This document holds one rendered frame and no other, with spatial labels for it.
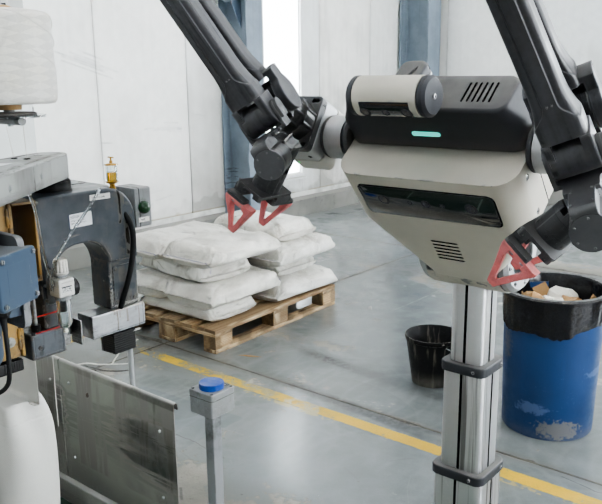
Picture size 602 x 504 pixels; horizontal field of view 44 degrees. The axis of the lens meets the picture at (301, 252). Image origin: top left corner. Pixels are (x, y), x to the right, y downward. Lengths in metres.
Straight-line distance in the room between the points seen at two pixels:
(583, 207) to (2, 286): 0.86
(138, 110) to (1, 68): 5.57
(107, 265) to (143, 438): 0.64
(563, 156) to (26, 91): 0.84
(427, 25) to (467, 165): 8.46
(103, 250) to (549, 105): 1.02
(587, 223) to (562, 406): 2.48
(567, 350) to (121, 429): 1.93
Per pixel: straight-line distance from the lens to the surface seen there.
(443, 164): 1.42
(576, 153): 1.08
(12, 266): 1.28
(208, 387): 1.83
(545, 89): 1.03
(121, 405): 2.22
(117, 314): 1.74
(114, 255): 1.71
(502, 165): 1.38
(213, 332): 4.38
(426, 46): 9.99
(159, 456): 2.16
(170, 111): 7.12
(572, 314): 3.32
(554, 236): 1.13
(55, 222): 1.61
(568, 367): 3.42
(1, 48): 1.34
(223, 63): 1.40
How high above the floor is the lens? 1.58
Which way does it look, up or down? 13 degrees down
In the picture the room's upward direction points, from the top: 1 degrees counter-clockwise
